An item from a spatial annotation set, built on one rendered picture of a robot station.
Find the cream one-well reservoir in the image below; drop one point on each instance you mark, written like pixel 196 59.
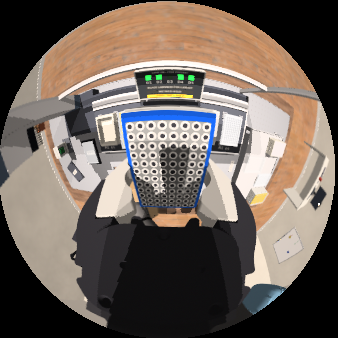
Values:
pixel 105 127

